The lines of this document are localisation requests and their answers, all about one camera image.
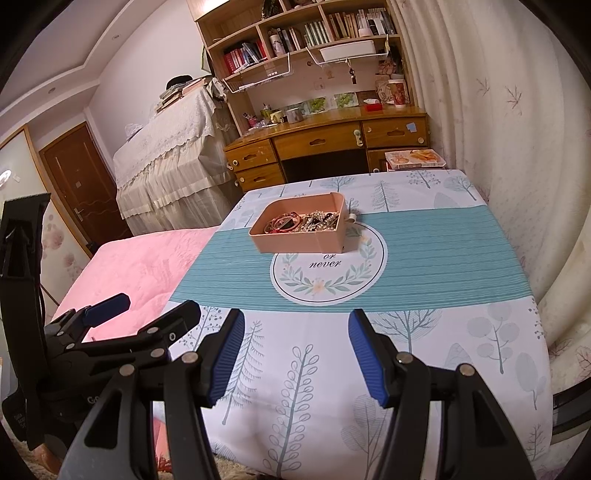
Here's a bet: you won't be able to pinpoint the red bangle bracelets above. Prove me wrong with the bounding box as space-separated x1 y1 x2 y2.
262 211 304 234

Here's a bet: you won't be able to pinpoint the gold chain necklace pile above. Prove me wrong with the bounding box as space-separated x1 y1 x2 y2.
297 209 342 233

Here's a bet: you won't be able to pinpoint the pink jewelry box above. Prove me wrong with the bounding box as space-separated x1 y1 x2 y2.
249 192 356 254

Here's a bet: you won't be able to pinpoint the pink blanket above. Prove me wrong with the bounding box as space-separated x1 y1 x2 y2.
55 227 216 342

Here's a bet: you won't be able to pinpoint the brown wooden door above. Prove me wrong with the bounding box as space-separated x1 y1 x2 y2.
40 123 131 252

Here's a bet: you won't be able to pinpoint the lace covered piano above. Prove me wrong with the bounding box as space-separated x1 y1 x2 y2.
113 77 242 236

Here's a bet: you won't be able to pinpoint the tree print tablecloth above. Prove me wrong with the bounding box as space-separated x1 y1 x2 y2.
171 170 552 479

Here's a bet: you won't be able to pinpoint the wooden desk with drawers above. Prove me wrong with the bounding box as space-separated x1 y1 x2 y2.
224 106 431 193

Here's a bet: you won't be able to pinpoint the orange picture book box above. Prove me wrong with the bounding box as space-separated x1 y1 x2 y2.
385 148 447 170

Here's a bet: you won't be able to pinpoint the wooden bookshelf hutch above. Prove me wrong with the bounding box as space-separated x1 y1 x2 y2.
188 1 416 135

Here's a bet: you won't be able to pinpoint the red small tray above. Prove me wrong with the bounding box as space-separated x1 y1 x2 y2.
363 102 383 112

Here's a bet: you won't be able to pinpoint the cream patterned curtain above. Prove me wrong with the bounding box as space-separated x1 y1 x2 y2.
392 1 590 392

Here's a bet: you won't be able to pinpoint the white box on rack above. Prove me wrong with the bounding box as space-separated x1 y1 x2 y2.
320 40 376 62

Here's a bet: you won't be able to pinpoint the white wire hanging rack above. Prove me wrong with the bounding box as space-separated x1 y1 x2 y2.
221 38 392 95

